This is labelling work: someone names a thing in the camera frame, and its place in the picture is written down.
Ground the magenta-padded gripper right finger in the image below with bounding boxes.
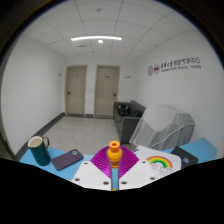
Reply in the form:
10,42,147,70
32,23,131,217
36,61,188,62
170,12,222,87
116,148,158,191

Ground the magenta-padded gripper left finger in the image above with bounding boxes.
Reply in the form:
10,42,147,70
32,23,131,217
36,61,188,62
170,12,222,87
70,146,114,191

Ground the wall logo sign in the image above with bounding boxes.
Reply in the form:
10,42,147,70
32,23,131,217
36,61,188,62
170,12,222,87
146,57,203,77

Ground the grey cloth-covered equipment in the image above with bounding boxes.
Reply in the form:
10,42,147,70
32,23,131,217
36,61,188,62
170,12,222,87
128,103,196,151

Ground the black bag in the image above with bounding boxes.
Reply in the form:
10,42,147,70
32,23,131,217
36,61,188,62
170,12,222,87
117,104,143,118

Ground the black notebook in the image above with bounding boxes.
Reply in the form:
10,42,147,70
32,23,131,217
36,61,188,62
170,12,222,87
170,145,200,169

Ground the teal mug with gold handle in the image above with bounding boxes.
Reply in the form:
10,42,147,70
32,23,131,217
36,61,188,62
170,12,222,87
27,135,52,167

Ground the long ceiling light strip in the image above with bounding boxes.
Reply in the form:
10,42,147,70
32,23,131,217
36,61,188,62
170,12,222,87
70,35,123,42

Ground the beige door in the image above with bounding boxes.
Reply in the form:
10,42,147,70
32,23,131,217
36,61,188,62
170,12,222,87
94,65,121,118
64,65,88,117

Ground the grey sofa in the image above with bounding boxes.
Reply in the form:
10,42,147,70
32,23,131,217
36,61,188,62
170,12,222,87
112,100,147,146

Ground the white rainbow-print mouse pad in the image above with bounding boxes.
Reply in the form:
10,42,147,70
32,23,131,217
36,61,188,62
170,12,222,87
133,144,183,178

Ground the purple smartphone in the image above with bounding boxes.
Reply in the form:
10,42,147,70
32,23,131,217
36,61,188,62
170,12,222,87
51,148,85,172

